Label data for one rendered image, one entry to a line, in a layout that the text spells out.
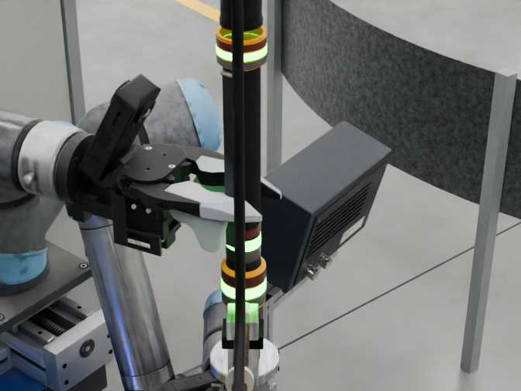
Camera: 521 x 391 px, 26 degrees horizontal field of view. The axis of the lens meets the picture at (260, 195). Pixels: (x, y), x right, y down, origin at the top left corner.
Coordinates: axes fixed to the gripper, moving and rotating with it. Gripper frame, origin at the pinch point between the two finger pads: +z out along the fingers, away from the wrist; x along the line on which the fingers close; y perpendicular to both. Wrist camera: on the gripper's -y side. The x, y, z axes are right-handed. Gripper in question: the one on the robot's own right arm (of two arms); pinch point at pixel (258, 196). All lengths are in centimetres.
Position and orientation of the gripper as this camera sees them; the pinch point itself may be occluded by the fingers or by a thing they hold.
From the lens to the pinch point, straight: 103.1
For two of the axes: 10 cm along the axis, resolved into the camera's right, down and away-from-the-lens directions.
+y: -0.1, 8.5, 5.3
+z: 9.0, 2.3, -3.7
